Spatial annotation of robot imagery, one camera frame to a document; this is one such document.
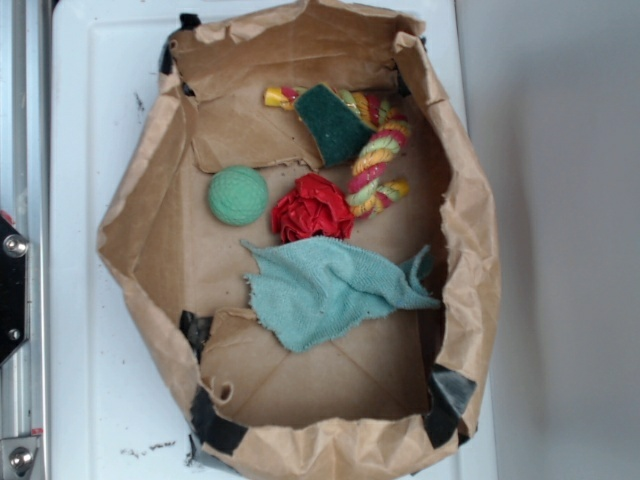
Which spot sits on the green rubber ball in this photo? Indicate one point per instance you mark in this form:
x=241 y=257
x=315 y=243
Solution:
x=238 y=195

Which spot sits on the red crumpled foil ball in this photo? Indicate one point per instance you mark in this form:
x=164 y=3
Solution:
x=314 y=207

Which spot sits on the teal microfibre cloth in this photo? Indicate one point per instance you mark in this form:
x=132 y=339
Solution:
x=316 y=290

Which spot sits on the green and yellow sponge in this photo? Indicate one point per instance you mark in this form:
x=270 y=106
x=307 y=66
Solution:
x=338 y=132

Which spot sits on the brown paper lined cardboard box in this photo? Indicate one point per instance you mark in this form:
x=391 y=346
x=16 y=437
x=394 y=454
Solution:
x=401 y=390

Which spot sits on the multicolour knotted rope toy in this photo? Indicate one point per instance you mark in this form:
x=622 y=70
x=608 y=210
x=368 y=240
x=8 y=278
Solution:
x=367 y=194

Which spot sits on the black mounting bracket with bolts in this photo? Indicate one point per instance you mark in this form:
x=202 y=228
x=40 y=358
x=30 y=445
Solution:
x=14 y=289

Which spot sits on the aluminium frame rail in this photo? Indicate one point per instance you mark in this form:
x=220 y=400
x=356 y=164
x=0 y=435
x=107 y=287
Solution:
x=25 y=155

